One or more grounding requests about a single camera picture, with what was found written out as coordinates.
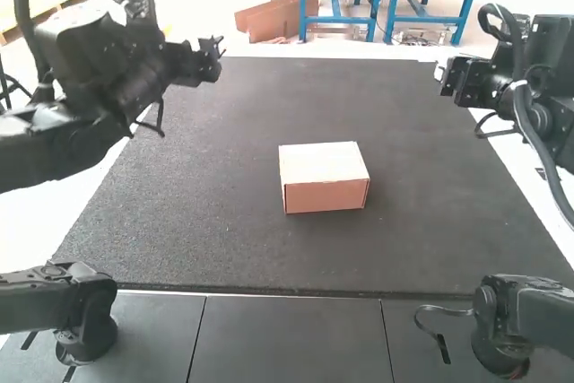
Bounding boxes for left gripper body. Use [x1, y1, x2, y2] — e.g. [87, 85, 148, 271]
[161, 35, 224, 88]

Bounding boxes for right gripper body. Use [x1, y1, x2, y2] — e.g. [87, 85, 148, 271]
[440, 55, 513, 109]

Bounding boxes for cardboard box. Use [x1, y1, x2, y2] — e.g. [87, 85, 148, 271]
[277, 140, 371, 216]

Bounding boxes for brown cardboard sheets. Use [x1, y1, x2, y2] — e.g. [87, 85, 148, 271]
[233, 0, 321, 44]

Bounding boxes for black mat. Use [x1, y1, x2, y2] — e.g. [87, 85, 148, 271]
[51, 56, 574, 299]

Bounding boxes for dark base panel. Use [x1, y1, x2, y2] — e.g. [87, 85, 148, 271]
[187, 294, 396, 383]
[379, 297, 574, 383]
[0, 292, 208, 383]

